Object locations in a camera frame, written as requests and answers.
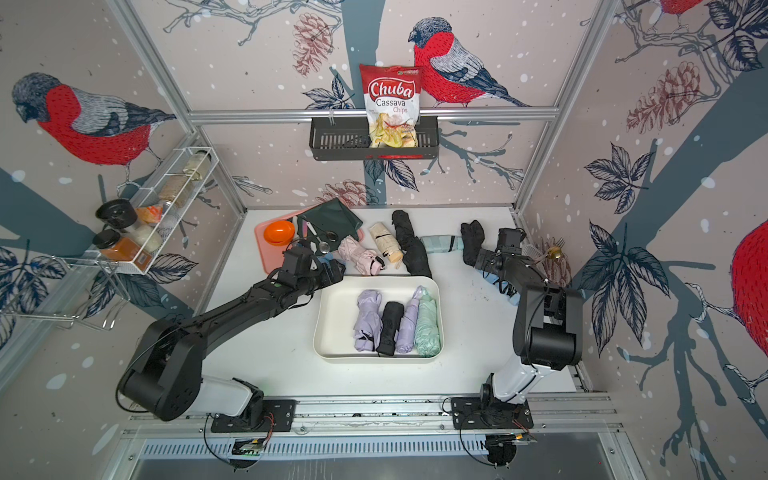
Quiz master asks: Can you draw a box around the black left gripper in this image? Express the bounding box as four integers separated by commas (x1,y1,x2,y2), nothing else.
296,257,347,297

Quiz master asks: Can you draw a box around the pink umbrella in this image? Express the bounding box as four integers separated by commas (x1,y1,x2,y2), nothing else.
338,236,385,276

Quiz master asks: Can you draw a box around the lavender umbrella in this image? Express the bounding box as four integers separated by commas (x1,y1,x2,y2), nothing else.
354,289,383,352
395,286,426,354

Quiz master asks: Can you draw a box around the beige umbrella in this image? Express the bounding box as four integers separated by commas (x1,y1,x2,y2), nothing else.
369,222,404,269

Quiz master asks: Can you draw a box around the long black umbrella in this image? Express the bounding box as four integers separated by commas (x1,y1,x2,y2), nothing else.
392,210,432,278

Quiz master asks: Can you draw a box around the mint green umbrella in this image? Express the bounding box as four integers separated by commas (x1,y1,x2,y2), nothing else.
414,293,442,358

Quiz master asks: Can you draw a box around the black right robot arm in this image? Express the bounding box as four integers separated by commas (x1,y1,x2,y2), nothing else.
476,228,583,408

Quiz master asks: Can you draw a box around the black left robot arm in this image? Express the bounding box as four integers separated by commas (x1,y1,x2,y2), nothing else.
116,243,346,421

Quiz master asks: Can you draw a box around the cream plastic storage box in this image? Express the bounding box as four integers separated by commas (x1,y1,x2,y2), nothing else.
314,275,446,364

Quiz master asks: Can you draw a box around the pink plastic tray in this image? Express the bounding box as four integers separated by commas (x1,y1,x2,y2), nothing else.
253,208,365,277

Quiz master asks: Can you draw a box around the clear cutlery holder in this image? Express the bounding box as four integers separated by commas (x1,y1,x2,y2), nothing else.
526,238,565,265

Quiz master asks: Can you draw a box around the orange bowl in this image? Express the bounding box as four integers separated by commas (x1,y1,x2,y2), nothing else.
262,220,296,247

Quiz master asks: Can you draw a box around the dark green cloth pouch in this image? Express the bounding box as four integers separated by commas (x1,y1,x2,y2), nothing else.
295,198,363,252

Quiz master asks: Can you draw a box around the orange spice jar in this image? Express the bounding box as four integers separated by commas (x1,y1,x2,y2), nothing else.
93,229,140,262

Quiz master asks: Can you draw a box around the black lid jar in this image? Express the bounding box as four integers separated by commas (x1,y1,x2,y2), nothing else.
95,198,138,230

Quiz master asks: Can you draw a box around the red cassava chips bag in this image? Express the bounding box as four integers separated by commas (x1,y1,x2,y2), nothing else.
359,65,422,148

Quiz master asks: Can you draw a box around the black wall basket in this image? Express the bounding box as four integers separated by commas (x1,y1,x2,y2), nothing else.
308,115,440,162

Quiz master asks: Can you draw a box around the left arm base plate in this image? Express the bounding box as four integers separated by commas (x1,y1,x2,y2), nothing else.
211,399,298,434

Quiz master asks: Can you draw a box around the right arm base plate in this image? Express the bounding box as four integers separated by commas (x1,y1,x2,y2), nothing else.
448,396,534,431

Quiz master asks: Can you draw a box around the white wire wall rack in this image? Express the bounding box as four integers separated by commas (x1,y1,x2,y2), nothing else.
84,146,219,275

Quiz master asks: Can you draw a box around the wire hook rack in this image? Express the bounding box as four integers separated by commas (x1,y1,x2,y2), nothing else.
1,255,131,333

